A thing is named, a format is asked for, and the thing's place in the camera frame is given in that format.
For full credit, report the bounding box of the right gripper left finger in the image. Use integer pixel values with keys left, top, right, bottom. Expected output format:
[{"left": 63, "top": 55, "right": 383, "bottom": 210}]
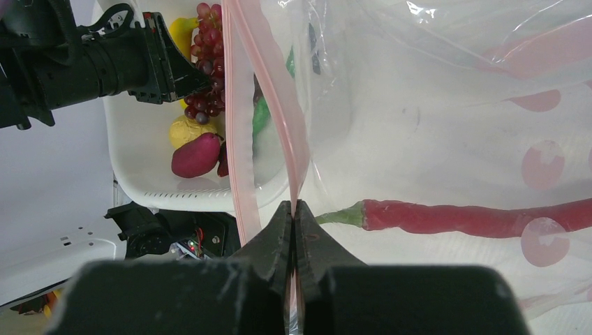
[{"left": 232, "top": 201, "right": 293, "bottom": 334}]

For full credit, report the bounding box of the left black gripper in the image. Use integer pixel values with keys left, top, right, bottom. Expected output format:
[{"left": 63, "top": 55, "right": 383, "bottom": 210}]
[{"left": 78, "top": 11, "right": 211, "bottom": 104}]

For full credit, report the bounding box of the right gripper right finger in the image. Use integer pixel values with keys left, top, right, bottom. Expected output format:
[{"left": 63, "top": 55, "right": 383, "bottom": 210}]
[{"left": 294, "top": 200, "right": 365, "bottom": 334}]

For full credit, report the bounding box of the red chili pepper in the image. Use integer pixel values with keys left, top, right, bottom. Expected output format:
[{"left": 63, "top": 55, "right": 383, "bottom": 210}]
[{"left": 316, "top": 198, "right": 591, "bottom": 239}]

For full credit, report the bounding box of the red grape bunch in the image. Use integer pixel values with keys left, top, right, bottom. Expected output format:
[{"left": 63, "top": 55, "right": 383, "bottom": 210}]
[{"left": 184, "top": 2, "right": 225, "bottom": 125}]

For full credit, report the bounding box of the white plastic basket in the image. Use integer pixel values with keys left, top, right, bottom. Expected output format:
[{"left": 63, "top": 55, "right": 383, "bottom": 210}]
[{"left": 103, "top": 1, "right": 306, "bottom": 211}]

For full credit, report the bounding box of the clear pink zip bag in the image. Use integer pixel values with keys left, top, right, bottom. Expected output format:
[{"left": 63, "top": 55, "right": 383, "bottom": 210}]
[{"left": 221, "top": 0, "right": 592, "bottom": 335}]

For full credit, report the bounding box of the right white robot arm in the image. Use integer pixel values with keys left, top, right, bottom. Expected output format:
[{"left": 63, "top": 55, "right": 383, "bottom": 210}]
[{"left": 1, "top": 201, "right": 380, "bottom": 334}]

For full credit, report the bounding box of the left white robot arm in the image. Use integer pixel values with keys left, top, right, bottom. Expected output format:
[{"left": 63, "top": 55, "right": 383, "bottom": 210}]
[{"left": 1, "top": 1, "right": 210, "bottom": 130}]

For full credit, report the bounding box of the yellow banana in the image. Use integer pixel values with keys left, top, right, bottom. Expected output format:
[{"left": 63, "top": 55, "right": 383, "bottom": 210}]
[{"left": 167, "top": 16, "right": 200, "bottom": 110}]

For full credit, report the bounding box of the yellow lemon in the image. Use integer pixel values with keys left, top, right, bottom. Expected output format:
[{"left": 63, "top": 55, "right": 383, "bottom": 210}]
[{"left": 168, "top": 115, "right": 218, "bottom": 149}]

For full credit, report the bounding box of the green chili pepper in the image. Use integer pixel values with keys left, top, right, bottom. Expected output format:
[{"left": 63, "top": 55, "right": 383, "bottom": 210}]
[{"left": 252, "top": 48, "right": 295, "bottom": 138}]

